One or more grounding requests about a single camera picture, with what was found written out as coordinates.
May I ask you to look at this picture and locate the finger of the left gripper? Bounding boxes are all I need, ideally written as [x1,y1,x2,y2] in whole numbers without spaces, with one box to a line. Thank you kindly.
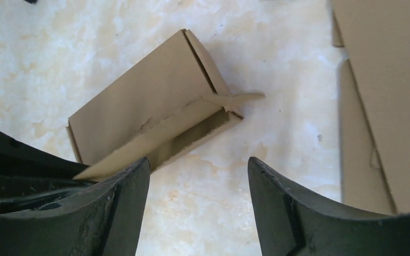
[0,131,94,214]

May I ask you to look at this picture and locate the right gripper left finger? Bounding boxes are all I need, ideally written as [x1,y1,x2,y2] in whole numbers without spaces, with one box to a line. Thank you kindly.
[0,158,151,255]

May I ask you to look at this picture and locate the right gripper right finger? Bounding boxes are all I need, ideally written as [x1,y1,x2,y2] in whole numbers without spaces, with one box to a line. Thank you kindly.
[248,157,410,255]

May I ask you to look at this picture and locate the brown cardboard box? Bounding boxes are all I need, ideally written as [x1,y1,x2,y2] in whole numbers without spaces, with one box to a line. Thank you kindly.
[68,29,264,181]

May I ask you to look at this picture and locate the stack of brown cardboard blanks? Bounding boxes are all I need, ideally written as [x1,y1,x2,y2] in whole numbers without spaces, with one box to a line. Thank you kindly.
[332,1,410,213]

